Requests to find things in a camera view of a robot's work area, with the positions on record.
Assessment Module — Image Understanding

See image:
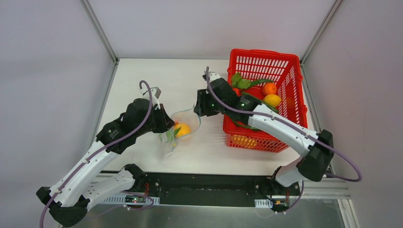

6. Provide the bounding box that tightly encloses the clear zip top bag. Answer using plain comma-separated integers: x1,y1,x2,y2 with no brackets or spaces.
158,105,201,158

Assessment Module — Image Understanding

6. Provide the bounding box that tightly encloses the yellow orange with leaf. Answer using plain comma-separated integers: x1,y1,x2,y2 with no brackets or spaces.
174,123,192,138

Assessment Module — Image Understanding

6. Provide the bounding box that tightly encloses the green lime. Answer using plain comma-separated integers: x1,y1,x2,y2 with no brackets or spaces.
161,131,175,143

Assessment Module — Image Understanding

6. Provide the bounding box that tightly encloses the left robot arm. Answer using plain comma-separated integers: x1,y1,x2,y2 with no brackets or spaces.
36,98,175,228

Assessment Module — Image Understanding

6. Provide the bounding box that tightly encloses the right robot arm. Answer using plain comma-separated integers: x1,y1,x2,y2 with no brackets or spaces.
194,78,334,195

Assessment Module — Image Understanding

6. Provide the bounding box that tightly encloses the green lettuce leaf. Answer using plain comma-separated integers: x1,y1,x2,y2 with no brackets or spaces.
231,72,251,89

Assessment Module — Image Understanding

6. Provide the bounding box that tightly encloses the orange carrot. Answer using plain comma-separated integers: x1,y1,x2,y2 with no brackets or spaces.
233,88,241,97

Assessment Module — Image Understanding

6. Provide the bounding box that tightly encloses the long green cucumber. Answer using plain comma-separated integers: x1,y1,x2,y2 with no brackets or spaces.
241,92,279,114

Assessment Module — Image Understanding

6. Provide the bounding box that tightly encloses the green chili pepper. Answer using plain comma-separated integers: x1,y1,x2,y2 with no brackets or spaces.
233,122,260,132

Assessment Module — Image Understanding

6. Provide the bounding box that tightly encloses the yellow lemon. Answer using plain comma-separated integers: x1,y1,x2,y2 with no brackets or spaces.
263,94,282,107

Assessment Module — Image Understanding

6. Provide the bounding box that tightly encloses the red plastic basket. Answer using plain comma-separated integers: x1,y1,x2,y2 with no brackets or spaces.
223,49,307,153

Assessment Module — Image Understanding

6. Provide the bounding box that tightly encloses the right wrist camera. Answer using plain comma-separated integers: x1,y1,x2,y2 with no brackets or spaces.
203,72,221,83

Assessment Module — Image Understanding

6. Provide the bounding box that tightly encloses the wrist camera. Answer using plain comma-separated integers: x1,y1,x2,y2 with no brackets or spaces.
139,87,161,108
203,72,221,83

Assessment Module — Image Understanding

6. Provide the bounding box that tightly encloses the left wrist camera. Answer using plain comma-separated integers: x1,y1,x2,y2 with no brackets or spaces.
139,87,161,108

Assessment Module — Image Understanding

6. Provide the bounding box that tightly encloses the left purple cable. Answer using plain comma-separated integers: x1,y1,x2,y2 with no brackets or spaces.
39,80,154,228

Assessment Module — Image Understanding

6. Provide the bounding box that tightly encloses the purple cable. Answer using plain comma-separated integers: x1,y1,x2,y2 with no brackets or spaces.
39,80,154,228
204,66,363,183

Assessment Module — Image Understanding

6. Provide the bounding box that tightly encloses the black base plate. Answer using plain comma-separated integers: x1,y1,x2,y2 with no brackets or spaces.
128,172,300,208

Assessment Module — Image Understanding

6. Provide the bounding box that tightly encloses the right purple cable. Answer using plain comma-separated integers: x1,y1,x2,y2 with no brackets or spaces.
204,66,363,183

